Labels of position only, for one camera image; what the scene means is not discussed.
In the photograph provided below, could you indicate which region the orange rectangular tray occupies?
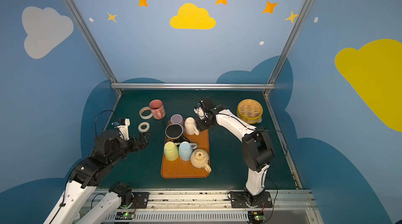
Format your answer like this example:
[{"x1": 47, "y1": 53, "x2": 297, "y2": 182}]
[{"x1": 161, "y1": 122, "x2": 212, "y2": 179}]

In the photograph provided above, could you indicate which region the pink ghost pattern mug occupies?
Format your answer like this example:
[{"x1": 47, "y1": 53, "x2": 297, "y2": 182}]
[{"x1": 149, "y1": 100, "x2": 165, "y2": 120}]

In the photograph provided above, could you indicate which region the left controller circuit board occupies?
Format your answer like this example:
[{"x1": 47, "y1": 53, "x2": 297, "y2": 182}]
[{"x1": 115, "y1": 212, "x2": 135, "y2": 221}]

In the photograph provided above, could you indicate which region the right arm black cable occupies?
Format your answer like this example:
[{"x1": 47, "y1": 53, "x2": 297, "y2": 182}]
[{"x1": 266, "y1": 129, "x2": 288, "y2": 168}]

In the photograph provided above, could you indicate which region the large patterned tape roll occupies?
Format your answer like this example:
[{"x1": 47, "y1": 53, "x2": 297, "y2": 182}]
[{"x1": 139, "y1": 107, "x2": 153, "y2": 120}]

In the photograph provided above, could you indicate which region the small white tape roll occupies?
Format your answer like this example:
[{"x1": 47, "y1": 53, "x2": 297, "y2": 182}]
[{"x1": 138, "y1": 122, "x2": 150, "y2": 133}]

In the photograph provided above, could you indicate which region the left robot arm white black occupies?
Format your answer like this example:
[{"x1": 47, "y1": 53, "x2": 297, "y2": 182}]
[{"x1": 45, "y1": 129, "x2": 152, "y2": 224}]

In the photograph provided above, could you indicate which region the black patterned mug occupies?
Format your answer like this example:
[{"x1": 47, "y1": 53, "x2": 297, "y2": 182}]
[{"x1": 165, "y1": 123, "x2": 183, "y2": 142}]

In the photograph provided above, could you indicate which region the controller circuit board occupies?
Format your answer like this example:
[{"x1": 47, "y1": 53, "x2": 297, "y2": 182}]
[
  {"x1": 115, "y1": 212, "x2": 135, "y2": 221},
  {"x1": 247, "y1": 211, "x2": 265, "y2": 224}
]

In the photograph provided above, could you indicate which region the aluminium frame left post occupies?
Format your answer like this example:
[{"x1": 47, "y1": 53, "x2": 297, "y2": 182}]
[{"x1": 62, "y1": 0, "x2": 118, "y2": 84}]

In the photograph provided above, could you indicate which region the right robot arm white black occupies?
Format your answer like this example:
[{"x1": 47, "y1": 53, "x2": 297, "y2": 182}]
[{"x1": 194, "y1": 97, "x2": 275, "y2": 207}]

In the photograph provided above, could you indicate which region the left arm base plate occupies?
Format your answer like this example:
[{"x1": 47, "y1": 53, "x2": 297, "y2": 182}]
[{"x1": 120, "y1": 192, "x2": 149, "y2": 209}]

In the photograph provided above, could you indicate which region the left camera black cable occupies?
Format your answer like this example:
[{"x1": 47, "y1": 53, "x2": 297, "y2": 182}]
[{"x1": 94, "y1": 109, "x2": 117, "y2": 137}]

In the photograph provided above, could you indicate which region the purple ceramic mug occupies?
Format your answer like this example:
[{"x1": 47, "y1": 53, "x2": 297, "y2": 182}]
[{"x1": 170, "y1": 114, "x2": 185, "y2": 126}]

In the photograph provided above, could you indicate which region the beige ceramic teapot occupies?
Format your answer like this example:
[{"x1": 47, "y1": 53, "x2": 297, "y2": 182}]
[{"x1": 190, "y1": 149, "x2": 212, "y2": 173}]

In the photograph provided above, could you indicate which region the aluminium front rail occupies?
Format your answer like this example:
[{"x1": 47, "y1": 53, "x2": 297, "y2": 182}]
[{"x1": 102, "y1": 188, "x2": 323, "y2": 224}]

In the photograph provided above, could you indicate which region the right controller circuit board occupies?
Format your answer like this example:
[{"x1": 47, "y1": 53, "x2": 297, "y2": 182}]
[{"x1": 247, "y1": 211, "x2": 265, "y2": 224}]

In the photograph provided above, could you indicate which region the yellow-green ceramic mug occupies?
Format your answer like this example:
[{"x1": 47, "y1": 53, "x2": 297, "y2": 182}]
[{"x1": 163, "y1": 141, "x2": 179, "y2": 161}]

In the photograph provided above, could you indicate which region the white ceramic mug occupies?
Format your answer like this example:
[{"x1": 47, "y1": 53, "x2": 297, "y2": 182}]
[{"x1": 184, "y1": 117, "x2": 200, "y2": 136}]

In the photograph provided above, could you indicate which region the aluminium frame post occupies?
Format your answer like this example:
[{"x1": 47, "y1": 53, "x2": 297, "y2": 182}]
[
  {"x1": 263, "y1": 0, "x2": 315, "y2": 99},
  {"x1": 62, "y1": 0, "x2": 118, "y2": 84}
]

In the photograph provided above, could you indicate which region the aluminium frame back bar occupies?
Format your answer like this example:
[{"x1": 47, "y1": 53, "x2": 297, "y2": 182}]
[{"x1": 111, "y1": 83, "x2": 275, "y2": 90}]

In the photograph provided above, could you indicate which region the light blue ceramic mug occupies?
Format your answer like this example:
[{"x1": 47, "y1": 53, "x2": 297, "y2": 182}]
[{"x1": 179, "y1": 141, "x2": 198, "y2": 161}]

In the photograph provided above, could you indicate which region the yellow bamboo steamer basket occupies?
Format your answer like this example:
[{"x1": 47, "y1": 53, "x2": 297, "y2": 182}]
[{"x1": 237, "y1": 99, "x2": 263, "y2": 125}]

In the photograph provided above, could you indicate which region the aluminium frame right post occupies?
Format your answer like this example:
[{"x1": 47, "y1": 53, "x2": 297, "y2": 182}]
[{"x1": 263, "y1": 0, "x2": 315, "y2": 99}]

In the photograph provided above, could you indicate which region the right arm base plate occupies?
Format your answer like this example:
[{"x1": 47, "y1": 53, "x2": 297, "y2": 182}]
[{"x1": 227, "y1": 191, "x2": 273, "y2": 208}]

